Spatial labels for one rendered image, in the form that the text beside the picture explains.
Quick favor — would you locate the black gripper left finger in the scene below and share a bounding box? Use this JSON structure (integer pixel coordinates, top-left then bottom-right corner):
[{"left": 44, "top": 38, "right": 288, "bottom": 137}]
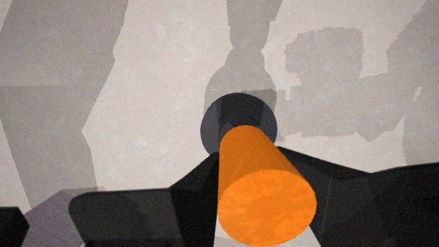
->
[{"left": 68, "top": 152, "right": 220, "bottom": 247}]

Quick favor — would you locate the black round pedestal with silver shaft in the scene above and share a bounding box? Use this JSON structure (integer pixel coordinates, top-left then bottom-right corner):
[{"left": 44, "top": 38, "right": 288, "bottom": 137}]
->
[{"left": 200, "top": 93, "right": 277, "bottom": 155}]

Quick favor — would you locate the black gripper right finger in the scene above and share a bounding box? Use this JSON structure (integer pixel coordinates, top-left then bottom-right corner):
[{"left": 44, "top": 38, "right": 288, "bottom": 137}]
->
[{"left": 277, "top": 146, "right": 439, "bottom": 247}]

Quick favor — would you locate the orange knob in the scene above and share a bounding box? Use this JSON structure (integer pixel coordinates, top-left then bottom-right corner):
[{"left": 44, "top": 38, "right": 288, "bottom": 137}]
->
[{"left": 217, "top": 125, "right": 317, "bottom": 247}]

